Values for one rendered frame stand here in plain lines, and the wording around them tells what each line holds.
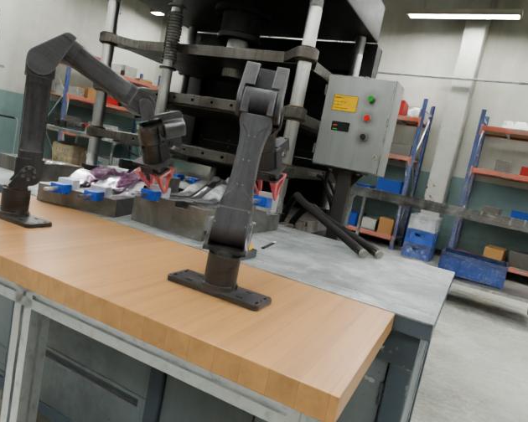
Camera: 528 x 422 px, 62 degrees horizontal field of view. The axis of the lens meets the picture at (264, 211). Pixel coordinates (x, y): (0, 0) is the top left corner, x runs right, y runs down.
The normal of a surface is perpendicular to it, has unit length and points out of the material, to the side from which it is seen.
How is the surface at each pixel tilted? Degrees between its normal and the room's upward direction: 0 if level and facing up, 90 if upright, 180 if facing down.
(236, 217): 71
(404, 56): 90
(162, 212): 90
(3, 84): 90
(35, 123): 90
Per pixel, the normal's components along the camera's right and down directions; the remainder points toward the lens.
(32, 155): 0.52, 0.21
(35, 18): 0.84, 0.22
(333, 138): -0.45, 0.03
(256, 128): -0.01, -0.22
